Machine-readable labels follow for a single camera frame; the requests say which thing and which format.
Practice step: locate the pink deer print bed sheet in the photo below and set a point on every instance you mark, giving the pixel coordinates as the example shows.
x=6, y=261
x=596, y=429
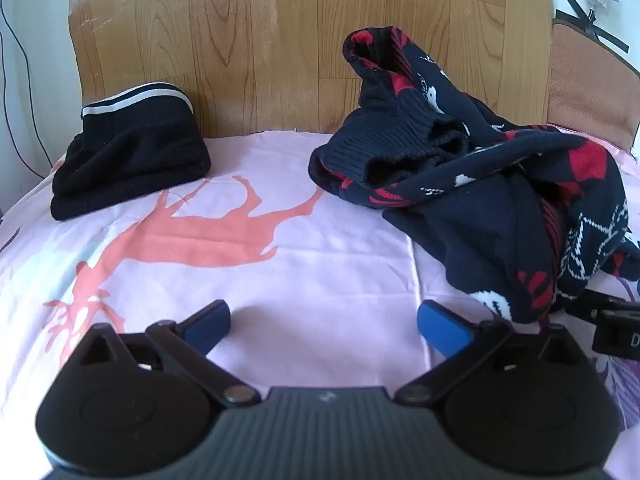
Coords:
x=310, y=275

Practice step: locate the navy red patterned knit sweater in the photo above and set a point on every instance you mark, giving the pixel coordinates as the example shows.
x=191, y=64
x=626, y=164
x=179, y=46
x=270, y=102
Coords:
x=450, y=220

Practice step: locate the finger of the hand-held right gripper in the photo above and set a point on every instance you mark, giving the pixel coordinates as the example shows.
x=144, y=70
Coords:
x=592, y=302

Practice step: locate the black tape strip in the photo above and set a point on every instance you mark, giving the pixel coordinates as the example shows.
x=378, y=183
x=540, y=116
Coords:
x=600, y=35
x=577, y=5

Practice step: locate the brown mesh cushion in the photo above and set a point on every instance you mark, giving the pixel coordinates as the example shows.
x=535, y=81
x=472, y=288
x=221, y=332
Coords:
x=590, y=85

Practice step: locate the folded black white-striped garment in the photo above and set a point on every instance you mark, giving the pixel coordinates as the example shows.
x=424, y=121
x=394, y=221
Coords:
x=130, y=160

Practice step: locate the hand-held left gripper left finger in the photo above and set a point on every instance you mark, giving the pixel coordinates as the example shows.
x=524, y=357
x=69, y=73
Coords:
x=210, y=324

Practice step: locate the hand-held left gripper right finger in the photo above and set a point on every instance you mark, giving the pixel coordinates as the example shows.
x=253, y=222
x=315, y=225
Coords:
x=442, y=330

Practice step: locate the wood-grain headboard panel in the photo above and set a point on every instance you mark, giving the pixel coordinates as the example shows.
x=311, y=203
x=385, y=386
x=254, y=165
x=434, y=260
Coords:
x=280, y=45

